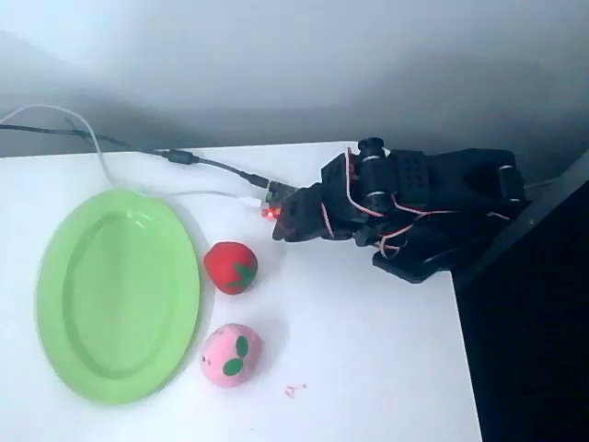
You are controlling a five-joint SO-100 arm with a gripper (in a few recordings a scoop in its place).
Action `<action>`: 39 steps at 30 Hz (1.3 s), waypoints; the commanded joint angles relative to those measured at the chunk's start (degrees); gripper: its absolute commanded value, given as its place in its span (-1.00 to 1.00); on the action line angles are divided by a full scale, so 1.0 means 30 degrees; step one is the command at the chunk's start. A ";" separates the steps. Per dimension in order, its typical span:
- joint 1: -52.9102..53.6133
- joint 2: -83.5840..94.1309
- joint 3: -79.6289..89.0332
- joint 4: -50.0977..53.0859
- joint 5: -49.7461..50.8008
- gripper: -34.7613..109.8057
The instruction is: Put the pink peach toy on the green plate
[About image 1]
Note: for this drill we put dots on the black side furniture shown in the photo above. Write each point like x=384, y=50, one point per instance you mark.
x=529, y=322

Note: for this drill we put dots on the controller board with red LED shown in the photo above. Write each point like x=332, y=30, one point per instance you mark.
x=275, y=195

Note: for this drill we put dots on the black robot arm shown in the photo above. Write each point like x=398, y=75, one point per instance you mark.
x=442, y=184

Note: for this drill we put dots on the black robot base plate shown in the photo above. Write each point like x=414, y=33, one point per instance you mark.
x=409, y=267

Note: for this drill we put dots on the pink plush peach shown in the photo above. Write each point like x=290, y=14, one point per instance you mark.
x=227, y=357

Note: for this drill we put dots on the red plush tomato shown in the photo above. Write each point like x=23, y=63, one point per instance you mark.
x=225, y=264

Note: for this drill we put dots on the green oval plastic plate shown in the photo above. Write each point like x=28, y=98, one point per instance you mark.
x=115, y=294

